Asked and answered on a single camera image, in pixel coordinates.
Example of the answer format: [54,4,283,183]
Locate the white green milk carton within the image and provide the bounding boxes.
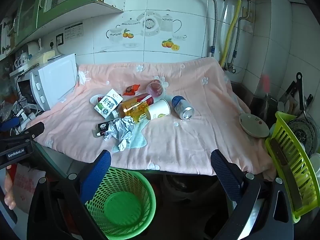
[94,89,123,119]

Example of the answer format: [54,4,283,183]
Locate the patterned dark bowl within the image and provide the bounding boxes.
[287,117,317,153]

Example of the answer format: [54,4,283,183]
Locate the white plastic cup lid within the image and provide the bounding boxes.
[89,94,105,105]

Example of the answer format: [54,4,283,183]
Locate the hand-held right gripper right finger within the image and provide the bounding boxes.
[210,149,294,240]

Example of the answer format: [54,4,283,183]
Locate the yellow gas hose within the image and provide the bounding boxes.
[219,0,242,67]

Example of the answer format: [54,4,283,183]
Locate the white red printed bag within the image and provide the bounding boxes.
[12,164,47,214]

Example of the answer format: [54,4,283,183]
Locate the red printed plastic cup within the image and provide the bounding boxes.
[146,79,165,98]

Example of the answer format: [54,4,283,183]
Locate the red drink can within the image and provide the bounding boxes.
[135,93,154,105]

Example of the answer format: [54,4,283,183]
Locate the blue drink can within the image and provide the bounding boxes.
[171,95,195,120]

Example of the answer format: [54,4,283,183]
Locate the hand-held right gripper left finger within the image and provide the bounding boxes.
[27,150,112,240]

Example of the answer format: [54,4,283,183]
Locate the white paper cup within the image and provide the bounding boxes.
[146,99,171,120]

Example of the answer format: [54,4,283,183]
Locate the black ladle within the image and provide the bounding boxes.
[296,72,309,115]

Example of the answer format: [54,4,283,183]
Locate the green wall cabinet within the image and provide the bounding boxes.
[0,0,125,55]

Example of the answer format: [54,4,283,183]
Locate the orange snack packet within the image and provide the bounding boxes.
[124,84,140,96]

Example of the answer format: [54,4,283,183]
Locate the person's left hand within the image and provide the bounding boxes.
[3,172,18,210]

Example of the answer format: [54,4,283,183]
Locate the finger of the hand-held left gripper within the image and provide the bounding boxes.
[0,117,20,132]
[19,121,45,140]

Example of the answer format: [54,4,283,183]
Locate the white mugs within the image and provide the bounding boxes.
[15,51,29,68]

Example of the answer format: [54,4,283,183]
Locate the pink printed blanket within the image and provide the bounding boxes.
[25,57,274,178]

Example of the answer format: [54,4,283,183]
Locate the green plastic dish rack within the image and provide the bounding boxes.
[265,111,320,223]

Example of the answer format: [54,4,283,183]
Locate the white power strip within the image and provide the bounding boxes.
[16,105,38,123]

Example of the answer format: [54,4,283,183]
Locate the red handled utensil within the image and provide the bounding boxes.
[260,74,270,94]

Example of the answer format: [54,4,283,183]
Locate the white microwave oven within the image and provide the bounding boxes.
[30,53,78,111]

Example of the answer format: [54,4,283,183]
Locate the white paper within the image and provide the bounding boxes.
[104,117,136,152]

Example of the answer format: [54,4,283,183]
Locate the black cigarette pack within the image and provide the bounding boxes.
[94,121,110,137]

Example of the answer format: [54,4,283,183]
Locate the green mesh wastebasket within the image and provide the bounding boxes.
[84,167,157,240]

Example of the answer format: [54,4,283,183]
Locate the metal flexible hose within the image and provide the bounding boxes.
[231,0,252,65]
[206,0,217,57]

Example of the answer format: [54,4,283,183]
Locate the ceramic plate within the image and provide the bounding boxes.
[239,113,270,138]

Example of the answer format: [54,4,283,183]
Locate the plastic bottle of yellow drink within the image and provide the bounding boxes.
[110,97,153,125]

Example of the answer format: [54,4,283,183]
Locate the white toaster oven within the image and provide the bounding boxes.
[9,67,38,105]

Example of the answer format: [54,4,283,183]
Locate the wall label sticker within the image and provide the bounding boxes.
[64,24,84,40]

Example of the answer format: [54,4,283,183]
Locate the yellow bagged packet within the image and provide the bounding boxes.
[29,50,56,64]

